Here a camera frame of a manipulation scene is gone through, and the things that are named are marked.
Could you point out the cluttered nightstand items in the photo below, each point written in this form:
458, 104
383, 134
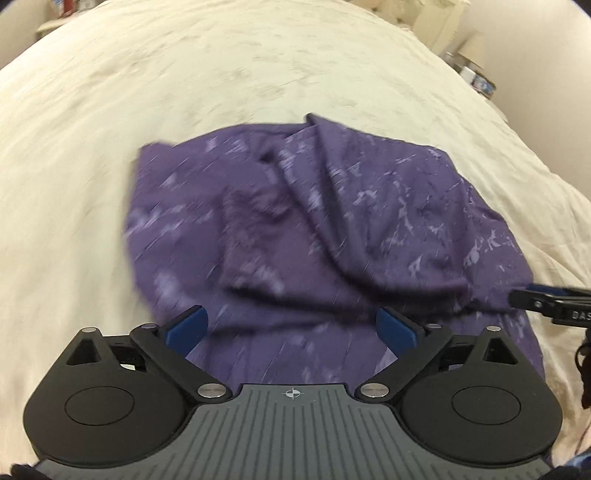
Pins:
437, 24

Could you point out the shelf with colourful items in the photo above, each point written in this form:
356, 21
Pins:
61, 12

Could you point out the purple patterned garment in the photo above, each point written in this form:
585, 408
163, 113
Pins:
292, 236

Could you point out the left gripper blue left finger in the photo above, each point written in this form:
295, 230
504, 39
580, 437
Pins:
167, 346

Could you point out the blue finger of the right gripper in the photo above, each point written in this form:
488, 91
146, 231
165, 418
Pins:
536, 298

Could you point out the cream floral bedspread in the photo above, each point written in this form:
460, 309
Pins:
77, 106

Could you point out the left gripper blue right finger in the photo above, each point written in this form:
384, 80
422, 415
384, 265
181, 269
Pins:
415, 347

